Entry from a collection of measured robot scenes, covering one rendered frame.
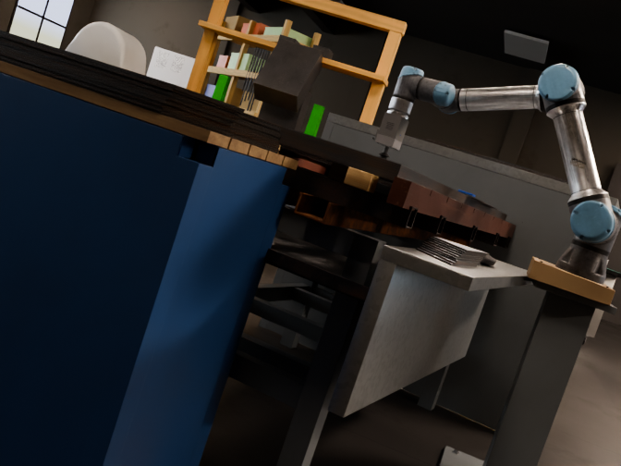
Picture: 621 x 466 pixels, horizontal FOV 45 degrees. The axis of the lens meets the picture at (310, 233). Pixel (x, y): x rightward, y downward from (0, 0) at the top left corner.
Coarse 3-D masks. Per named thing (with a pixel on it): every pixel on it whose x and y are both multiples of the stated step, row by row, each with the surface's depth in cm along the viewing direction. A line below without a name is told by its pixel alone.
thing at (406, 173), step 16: (288, 144) 178; (304, 144) 176; (320, 144) 175; (336, 144) 173; (320, 160) 248; (336, 160) 173; (352, 160) 171; (368, 160) 170; (384, 160) 168; (384, 176) 168; (400, 176) 169; (416, 176) 179; (448, 192) 212; (480, 208) 258
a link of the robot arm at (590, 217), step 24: (552, 72) 222; (576, 72) 220; (552, 96) 221; (576, 96) 220; (576, 120) 221; (576, 144) 220; (576, 168) 219; (576, 192) 219; (600, 192) 216; (576, 216) 216; (600, 216) 213; (600, 240) 216
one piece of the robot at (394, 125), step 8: (392, 112) 248; (384, 120) 248; (392, 120) 247; (400, 120) 246; (384, 128) 248; (392, 128) 247; (400, 128) 248; (376, 136) 252; (384, 136) 248; (392, 136) 247; (400, 136) 251; (384, 144) 248; (392, 144) 247; (400, 144) 253; (384, 152) 251
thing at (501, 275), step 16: (384, 256) 160; (400, 256) 158; (416, 256) 157; (432, 272) 156; (448, 272) 154; (464, 272) 158; (480, 272) 175; (496, 272) 198; (512, 272) 225; (464, 288) 153; (480, 288) 164
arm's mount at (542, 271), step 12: (540, 264) 224; (552, 264) 237; (528, 276) 226; (540, 276) 224; (552, 276) 223; (564, 276) 222; (576, 276) 222; (564, 288) 222; (576, 288) 222; (588, 288) 221; (600, 288) 220; (612, 288) 224; (600, 300) 220
